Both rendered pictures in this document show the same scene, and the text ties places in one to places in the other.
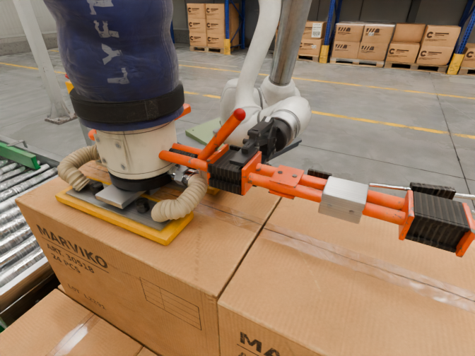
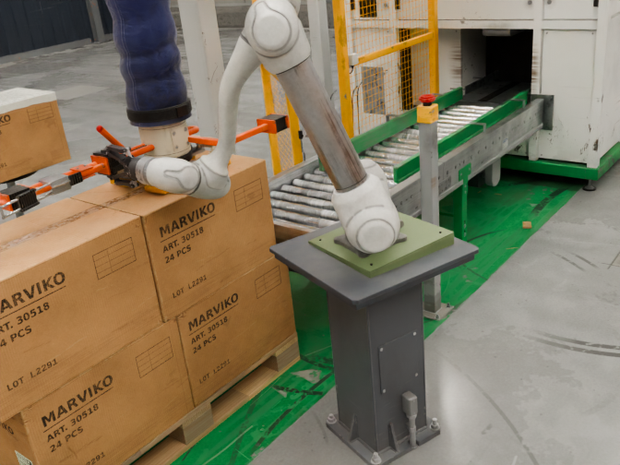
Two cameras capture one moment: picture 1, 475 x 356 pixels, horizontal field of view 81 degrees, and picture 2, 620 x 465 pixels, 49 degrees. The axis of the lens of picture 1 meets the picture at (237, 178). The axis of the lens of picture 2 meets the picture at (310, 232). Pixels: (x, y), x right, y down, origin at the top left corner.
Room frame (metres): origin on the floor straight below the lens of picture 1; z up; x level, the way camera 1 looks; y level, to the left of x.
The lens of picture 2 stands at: (1.60, -2.01, 1.73)
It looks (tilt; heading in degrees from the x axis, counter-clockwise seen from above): 24 degrees down; 103
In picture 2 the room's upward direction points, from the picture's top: 6 degrees counter-clockwise
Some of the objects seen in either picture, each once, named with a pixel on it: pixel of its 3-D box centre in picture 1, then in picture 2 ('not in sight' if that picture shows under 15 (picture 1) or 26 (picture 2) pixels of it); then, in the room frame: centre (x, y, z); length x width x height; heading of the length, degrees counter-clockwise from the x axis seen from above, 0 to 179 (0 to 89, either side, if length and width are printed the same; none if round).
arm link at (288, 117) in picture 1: (280, 129); (150, 171); (0.68, -0.11, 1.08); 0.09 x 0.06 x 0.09; 64
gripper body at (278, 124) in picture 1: (270, 140); (135, 168); (0.62, -0.08, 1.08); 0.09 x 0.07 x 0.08; 154
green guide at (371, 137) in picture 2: not in sight; (394, 122); (1.28, 2.06, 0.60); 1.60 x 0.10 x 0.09; 62
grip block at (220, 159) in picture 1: (235, 168); (110, 160); (0.49, 0.01, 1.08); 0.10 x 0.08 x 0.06; 154
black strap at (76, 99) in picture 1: (131, 95); (160, 108); (0.60, 0.23, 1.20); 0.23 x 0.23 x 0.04
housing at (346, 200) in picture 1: (343, 198); (54, 184); (0.39, -0.19, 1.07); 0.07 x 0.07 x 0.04; 64
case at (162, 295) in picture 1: (168, 243); (180, 227); (0.60, 0.21, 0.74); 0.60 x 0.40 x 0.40; 63
